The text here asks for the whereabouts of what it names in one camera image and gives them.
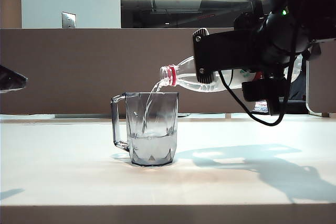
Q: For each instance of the clear grey faceted mug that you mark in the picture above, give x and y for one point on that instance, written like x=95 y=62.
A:
x=152 y=145

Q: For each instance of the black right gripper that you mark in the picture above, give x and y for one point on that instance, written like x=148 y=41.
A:
x=281 y=37

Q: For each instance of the brown partition panel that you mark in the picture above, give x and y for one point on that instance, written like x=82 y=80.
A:
x=105 y=72

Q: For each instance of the aluminium table edge strip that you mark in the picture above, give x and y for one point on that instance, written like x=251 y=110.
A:
x=105 y=115

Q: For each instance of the blue red patterned package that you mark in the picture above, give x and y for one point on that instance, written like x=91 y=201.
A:
x=260 y=106

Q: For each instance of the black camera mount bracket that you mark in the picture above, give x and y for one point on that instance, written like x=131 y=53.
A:
x=225 y=51

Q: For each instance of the metal wall switch plate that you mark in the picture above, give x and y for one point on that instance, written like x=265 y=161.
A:
x=68 y=20

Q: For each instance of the brown partition with white trim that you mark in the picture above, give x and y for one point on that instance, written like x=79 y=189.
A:
x=325 y=77

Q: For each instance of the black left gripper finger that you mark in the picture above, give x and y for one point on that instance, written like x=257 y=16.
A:
x=11 y=79

